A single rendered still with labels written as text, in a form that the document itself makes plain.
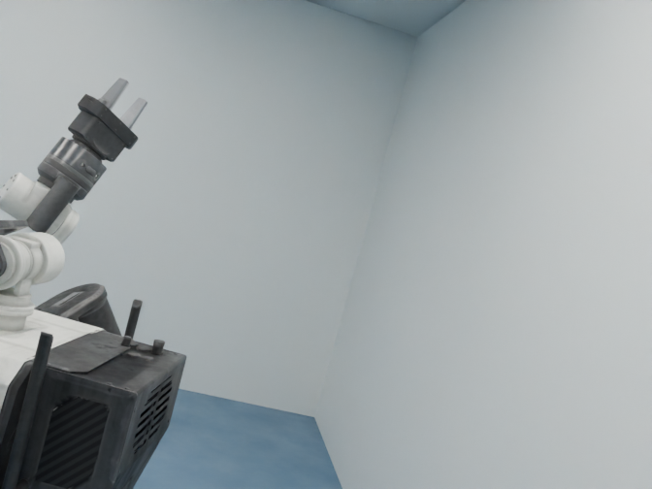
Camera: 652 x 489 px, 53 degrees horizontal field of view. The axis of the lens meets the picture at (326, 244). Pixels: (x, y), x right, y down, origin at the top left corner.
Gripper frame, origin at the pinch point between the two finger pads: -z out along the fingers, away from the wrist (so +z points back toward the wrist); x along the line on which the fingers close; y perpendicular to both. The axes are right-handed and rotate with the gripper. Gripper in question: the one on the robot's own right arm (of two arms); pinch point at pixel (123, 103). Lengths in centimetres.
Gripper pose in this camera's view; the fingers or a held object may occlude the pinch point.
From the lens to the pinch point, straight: 120.8
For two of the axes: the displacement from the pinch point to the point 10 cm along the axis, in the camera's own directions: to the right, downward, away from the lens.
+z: -5.4, 8.1, -2.1
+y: -7.6, -3.6, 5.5
